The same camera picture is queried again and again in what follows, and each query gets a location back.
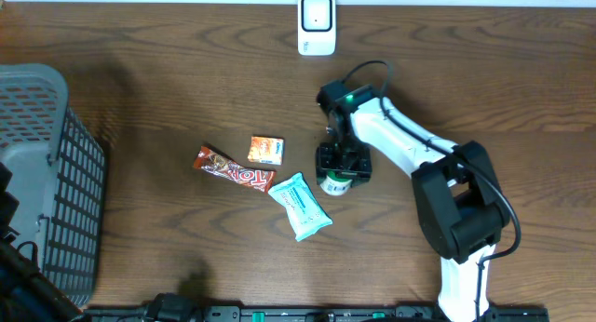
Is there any grey plastic mesh basket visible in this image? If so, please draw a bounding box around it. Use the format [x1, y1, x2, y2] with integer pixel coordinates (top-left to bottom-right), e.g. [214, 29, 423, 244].
[1, 64, 107, 307]

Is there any white barcode scanner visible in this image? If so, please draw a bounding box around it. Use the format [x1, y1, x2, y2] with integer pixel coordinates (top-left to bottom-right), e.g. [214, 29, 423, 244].
[297, 0, 337, 56]

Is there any orange tissue pack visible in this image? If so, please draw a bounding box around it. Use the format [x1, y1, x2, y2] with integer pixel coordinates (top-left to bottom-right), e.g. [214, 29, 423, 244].
[248, 136, 284, 166]

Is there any teal wet wipes pack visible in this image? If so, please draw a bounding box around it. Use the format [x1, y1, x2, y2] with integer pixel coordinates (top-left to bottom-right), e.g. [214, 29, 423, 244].
[268, 172, 333, 242]

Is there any red chocolate bar wrapper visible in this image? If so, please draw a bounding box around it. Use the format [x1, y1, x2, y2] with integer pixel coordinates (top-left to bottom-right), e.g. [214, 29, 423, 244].
[193, 146, 276, 193]

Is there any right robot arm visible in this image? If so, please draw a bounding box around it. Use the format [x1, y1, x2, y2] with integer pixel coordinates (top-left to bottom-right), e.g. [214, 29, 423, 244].
[316, 80, 511, 321]

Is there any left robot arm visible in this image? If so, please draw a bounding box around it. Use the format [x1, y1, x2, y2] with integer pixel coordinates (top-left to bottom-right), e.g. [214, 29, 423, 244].
[1, 166, 204, 322]

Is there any green lid seasoning jar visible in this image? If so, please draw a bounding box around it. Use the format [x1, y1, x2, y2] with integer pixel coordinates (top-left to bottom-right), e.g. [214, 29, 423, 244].
[319, 171, 353, 196]

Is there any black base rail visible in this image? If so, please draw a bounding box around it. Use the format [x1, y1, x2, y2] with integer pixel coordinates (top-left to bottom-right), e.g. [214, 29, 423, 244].
[82, 304, 550, 322]

